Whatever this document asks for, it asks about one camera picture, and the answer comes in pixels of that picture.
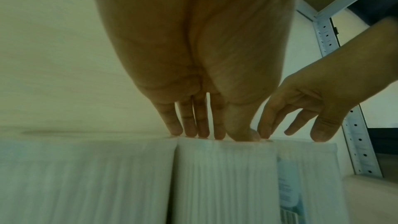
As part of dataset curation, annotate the person's right hand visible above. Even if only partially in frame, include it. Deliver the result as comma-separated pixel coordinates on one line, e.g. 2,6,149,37
257,48,371,143

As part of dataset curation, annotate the person's left hand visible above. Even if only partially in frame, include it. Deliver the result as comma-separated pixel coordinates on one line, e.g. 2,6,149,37
88,0,300,143

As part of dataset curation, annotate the person's right forearm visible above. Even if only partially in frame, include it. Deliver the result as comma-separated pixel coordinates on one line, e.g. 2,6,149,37
337,16,398,104

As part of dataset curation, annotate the white perforated metal shelf upright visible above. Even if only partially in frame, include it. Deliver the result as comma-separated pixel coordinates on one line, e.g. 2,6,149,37
295,1,383,178

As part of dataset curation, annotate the white tissue packet blue label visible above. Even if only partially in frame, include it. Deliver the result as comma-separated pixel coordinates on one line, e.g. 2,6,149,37
275,139,347,224

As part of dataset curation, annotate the beige shelf board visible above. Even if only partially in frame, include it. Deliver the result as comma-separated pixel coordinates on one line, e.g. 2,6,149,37
341,173,398,224

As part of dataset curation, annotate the wide white tissue packet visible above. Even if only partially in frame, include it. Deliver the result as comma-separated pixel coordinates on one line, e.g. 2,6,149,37
0,135,178,224

